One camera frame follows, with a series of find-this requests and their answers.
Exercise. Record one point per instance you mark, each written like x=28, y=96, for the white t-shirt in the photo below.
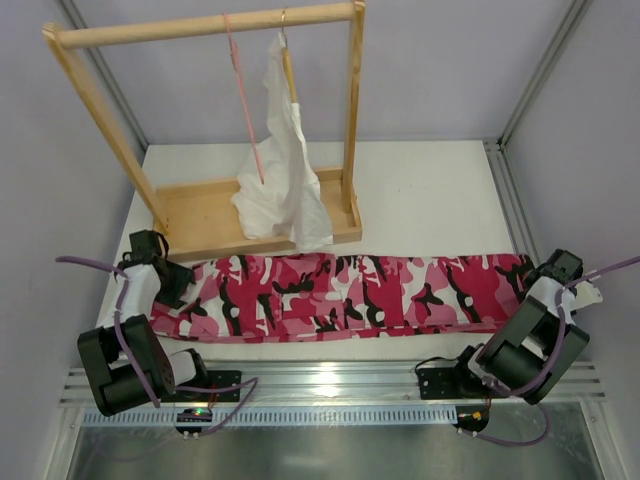
x=279, y=194

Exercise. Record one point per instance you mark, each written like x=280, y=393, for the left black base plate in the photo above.
x=220, y=379

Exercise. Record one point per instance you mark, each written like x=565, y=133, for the aluminium mounting rail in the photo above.
x=326, y=383

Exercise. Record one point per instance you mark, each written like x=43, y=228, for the pink camouflage trousers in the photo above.
x=323, y=297

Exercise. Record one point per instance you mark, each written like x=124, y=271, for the slotted cable duct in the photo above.
x=273, y=416

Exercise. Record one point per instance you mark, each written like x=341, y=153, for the pink wire hanger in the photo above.
x=234, y=54

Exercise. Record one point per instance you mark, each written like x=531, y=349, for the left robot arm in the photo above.
x=124, y=362

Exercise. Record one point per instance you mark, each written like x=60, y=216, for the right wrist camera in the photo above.
x=586, y=294

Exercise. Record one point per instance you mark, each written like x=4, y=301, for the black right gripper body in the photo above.
x=542, y=270

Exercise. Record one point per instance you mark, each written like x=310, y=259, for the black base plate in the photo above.
x=448, y=383
x=220, y=379

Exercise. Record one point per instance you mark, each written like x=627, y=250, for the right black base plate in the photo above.
x=448, y=383

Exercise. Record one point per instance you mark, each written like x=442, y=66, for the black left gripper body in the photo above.
x=176, y=279

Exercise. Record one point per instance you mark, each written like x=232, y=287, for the wooden hanger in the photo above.
x=287, y=60

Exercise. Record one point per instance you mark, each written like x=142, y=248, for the wooden clothes rack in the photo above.
x=199, y=219

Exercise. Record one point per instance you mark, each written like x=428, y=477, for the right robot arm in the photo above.
x=528, y=356

